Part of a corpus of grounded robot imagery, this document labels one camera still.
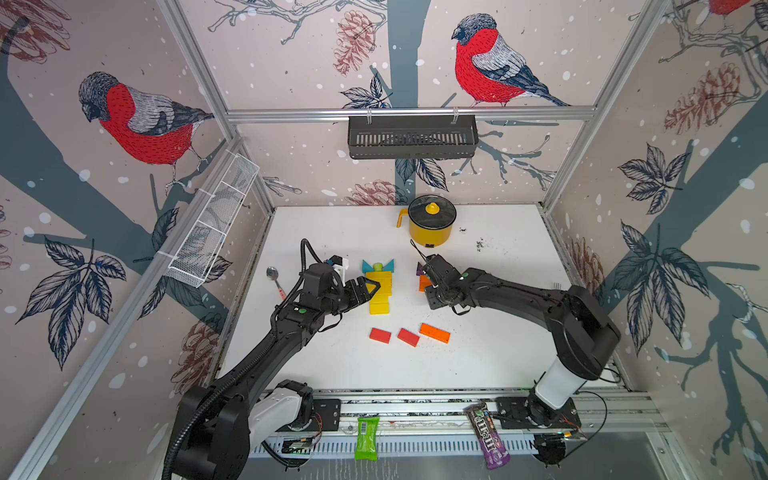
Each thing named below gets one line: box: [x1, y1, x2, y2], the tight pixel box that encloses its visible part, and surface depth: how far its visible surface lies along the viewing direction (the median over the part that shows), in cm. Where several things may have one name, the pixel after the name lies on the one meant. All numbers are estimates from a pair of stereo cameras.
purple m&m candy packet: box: [463, 400, 511, 469], surface depth 71 cm
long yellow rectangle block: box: [366, 271, 393, 283], surface depth 103 cm
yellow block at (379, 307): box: [369, 298, 391, 316], surface depth 95 cm
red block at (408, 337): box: [397, 328, 420, 347], surface depth 89 cm
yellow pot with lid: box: [396, 194, 457, 247], surface depth 106 cm
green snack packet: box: [354, 417, 380, 461], surface depth 71 cm
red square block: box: [369, 327, 392, 344], surface depth 90 cm
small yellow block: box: [369, 292, 393, 309], surface depth 97 cm
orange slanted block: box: [419, 323, 451, 344], surface depth 89 cm
